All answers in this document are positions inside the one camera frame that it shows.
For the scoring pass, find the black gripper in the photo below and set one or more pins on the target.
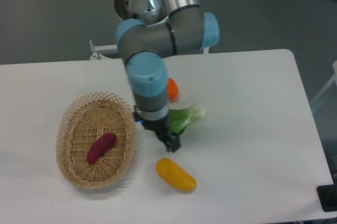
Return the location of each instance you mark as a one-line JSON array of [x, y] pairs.
[[158, 122]]

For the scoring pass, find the purple sweet potato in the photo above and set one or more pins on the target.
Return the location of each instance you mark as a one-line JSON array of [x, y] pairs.
[[101, 145]]

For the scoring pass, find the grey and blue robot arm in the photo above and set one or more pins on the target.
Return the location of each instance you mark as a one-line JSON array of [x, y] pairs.
[[143, 48]]

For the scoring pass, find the woven wicker basket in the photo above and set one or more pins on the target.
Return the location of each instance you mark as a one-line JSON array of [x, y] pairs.
[[87, 119]]

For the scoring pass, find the green bok choy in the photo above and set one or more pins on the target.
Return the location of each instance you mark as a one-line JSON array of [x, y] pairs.
[[181, 118]]

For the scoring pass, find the orange mandarin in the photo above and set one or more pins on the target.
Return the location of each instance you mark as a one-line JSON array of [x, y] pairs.
[[173, 90]]

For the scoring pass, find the yellow mango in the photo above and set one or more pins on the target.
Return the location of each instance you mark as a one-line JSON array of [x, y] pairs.
[[175, 176]]

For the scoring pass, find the black device at table edge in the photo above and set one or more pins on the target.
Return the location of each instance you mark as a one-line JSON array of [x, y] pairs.
[[327, 197]]

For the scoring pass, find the white clamp bracket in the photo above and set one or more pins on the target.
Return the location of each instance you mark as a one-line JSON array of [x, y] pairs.
[[206, 50]]

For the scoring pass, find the white metal base frame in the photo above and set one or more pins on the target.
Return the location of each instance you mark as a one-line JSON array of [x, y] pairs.
[[104, 51]]

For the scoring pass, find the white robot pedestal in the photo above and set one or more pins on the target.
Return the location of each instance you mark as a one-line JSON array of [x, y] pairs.
[[122, 14]]

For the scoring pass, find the white frame at right edge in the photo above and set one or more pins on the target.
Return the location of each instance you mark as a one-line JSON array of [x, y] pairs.
[[325, 92]]

